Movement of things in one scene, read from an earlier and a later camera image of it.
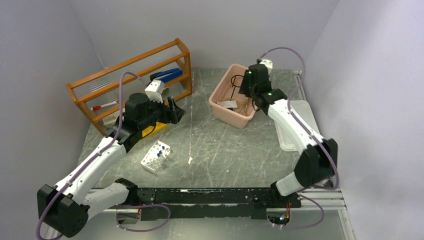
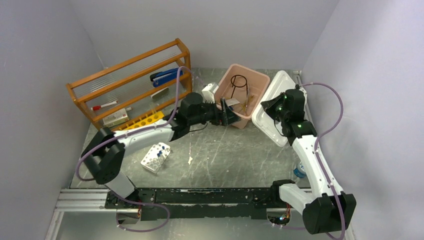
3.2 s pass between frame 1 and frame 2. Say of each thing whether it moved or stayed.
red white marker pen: stayed
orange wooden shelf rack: stayed
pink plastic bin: stayed
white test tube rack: stayed
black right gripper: moved
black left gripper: moved
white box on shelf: stayed
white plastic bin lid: moved
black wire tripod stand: stayed
